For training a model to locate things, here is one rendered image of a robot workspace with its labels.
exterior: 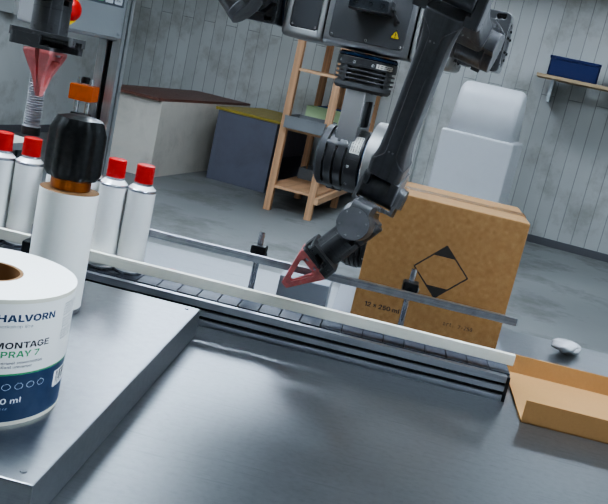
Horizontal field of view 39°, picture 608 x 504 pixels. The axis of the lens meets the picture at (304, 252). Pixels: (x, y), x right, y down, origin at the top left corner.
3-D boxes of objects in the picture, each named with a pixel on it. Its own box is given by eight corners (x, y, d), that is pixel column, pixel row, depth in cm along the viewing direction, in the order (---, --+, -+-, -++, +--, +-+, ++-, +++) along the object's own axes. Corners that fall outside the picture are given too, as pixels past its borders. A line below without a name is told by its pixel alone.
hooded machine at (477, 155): (431, 229, 853) (468, 80, 821) (495, 246, 833) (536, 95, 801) (413, 237, 783) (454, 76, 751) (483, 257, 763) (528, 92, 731)
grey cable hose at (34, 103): (17, 132, 166) (33, 23, 161) (25, 131, 169) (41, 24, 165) (34, 136, 165) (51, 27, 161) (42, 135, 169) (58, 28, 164)
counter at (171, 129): (238, 166, 989) (250, 103, 973) (145, 178, 778) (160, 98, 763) (185, 152, 1007) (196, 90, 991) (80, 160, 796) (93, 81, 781)
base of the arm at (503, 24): (497, 72, 177) (512, 14, 175) (493, 70, 170) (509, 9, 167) (457, 63, 179) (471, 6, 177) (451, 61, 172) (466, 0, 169)
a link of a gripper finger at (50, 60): (44, 99, 132) (54, 38, 130) (0, 89, 132) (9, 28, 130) (61, 99, 138) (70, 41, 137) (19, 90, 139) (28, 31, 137)
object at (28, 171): (-2, 243, 159) (13, 135, 155) (11, 238, 164) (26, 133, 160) (24, 249, 159) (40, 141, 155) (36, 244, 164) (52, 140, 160)
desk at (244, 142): (306, 184, 967) (320, 122, 951) (265, 193, 840) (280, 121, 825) (250, 169, 985) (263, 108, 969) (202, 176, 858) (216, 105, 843)
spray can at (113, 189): (85, 267, 156) (103, 158, 152) (86, 260, 161) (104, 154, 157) (114, 271, 158) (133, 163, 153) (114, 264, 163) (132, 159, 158)
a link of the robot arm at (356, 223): (410, 191, 152) (368, 170, 154) (402, 187, 141) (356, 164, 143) (380, 251, 154) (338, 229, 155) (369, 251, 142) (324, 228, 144)
